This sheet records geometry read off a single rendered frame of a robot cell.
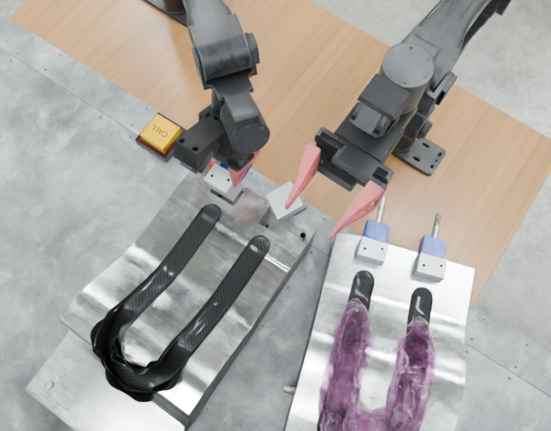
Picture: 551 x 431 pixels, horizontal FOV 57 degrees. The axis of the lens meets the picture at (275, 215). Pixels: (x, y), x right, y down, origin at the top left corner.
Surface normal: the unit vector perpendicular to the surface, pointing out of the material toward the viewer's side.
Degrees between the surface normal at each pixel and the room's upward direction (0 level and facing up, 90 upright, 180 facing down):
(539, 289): 0
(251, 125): 74
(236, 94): 16
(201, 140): 20
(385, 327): 29
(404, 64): 2
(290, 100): 0
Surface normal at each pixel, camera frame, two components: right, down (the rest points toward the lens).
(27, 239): 0.01, -0.33
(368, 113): -0.35, 0.21
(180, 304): 0.26, -0.65
